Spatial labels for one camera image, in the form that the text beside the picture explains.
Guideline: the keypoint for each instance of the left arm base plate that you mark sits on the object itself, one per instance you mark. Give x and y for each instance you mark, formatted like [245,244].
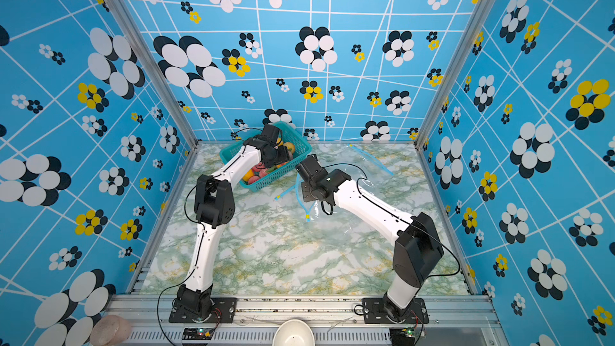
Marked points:
[207,311]

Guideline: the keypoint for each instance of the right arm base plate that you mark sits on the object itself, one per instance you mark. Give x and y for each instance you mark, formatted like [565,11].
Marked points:
[381,311]

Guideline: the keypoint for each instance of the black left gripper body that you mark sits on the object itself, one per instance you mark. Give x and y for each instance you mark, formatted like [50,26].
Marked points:
[279,156]

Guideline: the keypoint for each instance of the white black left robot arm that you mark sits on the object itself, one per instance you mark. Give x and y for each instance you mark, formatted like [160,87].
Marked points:
[214,209]

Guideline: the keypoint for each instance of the aluminium front rail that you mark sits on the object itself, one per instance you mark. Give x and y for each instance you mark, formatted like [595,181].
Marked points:
[333,320]

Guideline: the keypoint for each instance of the clear zip bag blue zipper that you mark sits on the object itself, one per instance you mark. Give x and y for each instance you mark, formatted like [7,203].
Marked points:
[313,209]

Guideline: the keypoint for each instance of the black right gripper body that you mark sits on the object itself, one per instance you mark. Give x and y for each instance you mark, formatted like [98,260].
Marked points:
[308,193]

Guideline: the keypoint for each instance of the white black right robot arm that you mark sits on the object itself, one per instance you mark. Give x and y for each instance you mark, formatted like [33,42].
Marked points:
[417,248]

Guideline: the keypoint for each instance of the white bowl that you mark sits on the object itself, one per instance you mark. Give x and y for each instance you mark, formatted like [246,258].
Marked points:
[294,333]

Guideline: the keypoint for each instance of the yellow peach front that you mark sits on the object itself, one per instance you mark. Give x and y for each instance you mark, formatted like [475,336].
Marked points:
[248,176]

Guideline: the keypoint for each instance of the teal plastic mesh basket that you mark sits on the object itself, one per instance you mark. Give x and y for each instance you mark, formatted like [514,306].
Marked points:
[239,159]

